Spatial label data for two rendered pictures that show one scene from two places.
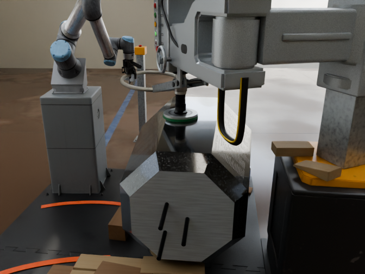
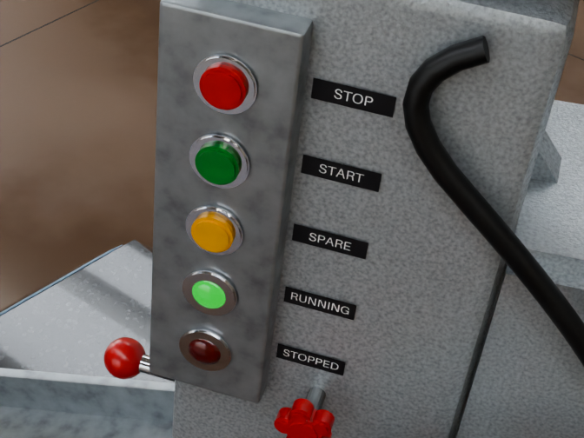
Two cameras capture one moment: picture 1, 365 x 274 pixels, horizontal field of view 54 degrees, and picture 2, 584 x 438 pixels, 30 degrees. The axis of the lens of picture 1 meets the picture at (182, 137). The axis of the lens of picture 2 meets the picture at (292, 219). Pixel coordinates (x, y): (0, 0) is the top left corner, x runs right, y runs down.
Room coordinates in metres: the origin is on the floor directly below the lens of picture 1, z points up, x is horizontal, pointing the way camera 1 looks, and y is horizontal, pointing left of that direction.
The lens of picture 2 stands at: (1.86, 0.56, 1.83)
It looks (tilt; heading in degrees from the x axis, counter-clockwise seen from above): 39 degrees down; 301
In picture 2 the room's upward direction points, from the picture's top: 8 degrees clockwise
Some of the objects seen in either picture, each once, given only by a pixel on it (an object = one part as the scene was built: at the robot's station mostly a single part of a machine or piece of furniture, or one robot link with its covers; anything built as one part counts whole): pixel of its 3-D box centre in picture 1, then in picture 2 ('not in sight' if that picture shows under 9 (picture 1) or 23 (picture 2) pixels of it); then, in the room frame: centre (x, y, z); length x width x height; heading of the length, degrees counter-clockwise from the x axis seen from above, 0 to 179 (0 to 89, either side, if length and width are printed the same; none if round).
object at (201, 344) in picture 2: not in sight; (205, 348); (2.16, 0.16, 1.32); 0.02 x 0.01 x 0.02; 20
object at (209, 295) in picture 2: not in sight; (209, 292); (2.16, 0.16, 1.37); 0.02 x 0.01 x 0.02; 20
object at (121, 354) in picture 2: not in sight; (152, 366); (2.23, 0.12, 1.22); 0.08 x 0.03 x 0.03; 20
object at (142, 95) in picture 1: (142, 94); not in sight; (3.99, 0.47, 0.54); 0.20 x 0.20 x 1.09; 84
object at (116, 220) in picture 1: (124, 220); not in sight; (2.19, 0.41, 0.07); 0.30 x 0.12 x 0.12; 170
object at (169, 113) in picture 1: (180, 113); not in sight; (2.14, 0.01, 0.89); 0.21 x 0.21 x 0.01
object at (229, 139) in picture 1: (230, 109); not in sight; (1.52, -0.21, 1.10); 0.23 x 0.03 x 0.32; 20
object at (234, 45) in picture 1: (234, 41); not in sight; (1.52, -0.21, 1.39); 0.19 x 0.19 x 0.20
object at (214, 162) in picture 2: not in sight; (218, 162); (2.16, 0.16, 1.47); 0.03 x 0.01 x 0.03; 20
